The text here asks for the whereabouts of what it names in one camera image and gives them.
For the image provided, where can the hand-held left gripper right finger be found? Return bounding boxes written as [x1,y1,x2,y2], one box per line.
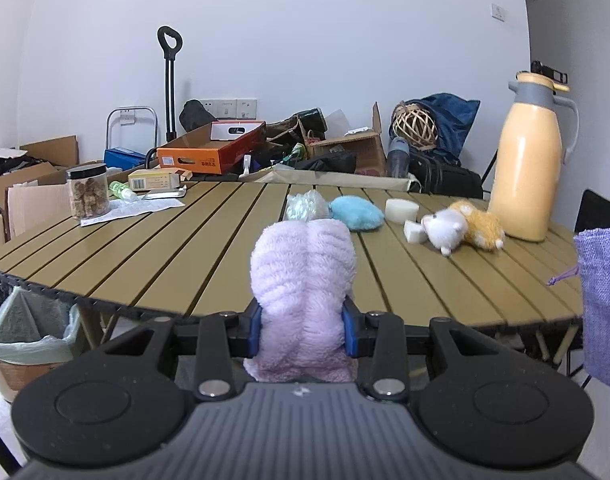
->
[341,300,508,402]

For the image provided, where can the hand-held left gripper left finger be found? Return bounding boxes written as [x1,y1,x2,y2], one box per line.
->
[92,302,264,402]

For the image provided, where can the lilac fluffy towel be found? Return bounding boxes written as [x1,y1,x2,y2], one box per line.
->
[244,219,358,383]

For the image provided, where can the white foam cylinder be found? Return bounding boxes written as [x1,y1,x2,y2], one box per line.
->
[385,198,420,224]

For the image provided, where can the green crinkled plastic bag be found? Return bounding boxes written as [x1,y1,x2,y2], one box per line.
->
[284,191,332,222]

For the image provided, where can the white orange plush hamster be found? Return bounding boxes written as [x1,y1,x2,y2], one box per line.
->
[421,200,506,257]

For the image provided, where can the lavender cloth pouch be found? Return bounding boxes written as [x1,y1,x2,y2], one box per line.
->
[547,225,610,393]

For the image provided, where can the trash bin with liner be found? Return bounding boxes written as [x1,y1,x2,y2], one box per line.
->
[0,285,83,366]

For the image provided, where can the tan folding table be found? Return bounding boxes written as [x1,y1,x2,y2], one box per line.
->
[0,180,593,386]

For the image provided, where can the light blue plush pad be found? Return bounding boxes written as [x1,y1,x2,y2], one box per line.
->
[330,196,386,232]

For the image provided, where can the silver foil packet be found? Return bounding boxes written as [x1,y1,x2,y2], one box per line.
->
[142,185,188,201]

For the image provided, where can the black cloth pouch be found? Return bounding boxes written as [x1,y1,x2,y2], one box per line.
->
[295,152,358,173]

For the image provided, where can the white paper sheet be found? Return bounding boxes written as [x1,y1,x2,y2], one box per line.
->
[80,195,186,227]

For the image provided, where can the brown cardboard box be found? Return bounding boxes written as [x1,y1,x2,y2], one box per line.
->
[305,101,388,177]

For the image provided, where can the grey blue bottle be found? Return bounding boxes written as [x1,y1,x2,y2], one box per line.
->
[387,136,410,178]

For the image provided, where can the black duffel bag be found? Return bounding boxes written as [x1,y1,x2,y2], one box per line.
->
[407,152,484,200]

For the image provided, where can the orange cardboard box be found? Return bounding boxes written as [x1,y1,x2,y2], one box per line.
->
[156,121,266,175]

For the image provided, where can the pale yellow carton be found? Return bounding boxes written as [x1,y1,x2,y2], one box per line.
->
[128,168,182,192]

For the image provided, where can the black glossy case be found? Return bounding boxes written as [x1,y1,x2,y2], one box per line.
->
[297,107,330,136]

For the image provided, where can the blue box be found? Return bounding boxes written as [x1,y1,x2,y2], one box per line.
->
[104,147,150,171]

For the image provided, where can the wicker ball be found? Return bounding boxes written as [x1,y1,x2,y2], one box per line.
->
[391,101,438,151]

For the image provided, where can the black tripod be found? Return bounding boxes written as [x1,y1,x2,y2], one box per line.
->
[481,150,500,183]

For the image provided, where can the clear snack jar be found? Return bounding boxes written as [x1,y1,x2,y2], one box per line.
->
[66,163,110,221]

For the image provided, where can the black soft bag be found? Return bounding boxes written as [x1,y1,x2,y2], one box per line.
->
[179,100,218,133]

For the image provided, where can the dark blue bag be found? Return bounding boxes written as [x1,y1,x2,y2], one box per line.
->
[417,92,482,166]

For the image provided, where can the yellow thermos jug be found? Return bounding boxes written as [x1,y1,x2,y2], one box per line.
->
[487,72,580,242]

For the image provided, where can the pile of cardboard boxes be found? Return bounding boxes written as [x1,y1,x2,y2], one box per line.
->
[0,135,103,251]

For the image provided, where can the black folding chair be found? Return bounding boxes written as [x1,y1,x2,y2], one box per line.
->
[575,189,610,233]

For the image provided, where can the black phone holder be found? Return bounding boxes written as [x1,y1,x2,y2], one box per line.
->
[531,60,570,85]

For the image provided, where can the white wall sockets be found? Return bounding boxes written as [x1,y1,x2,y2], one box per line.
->
[200,98,258,120]

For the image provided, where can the black wagon pull handle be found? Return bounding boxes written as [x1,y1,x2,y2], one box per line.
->
[157,26,184,143]

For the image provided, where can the silver metal trolley frame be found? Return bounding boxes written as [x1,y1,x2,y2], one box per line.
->
[106,106,159,153]

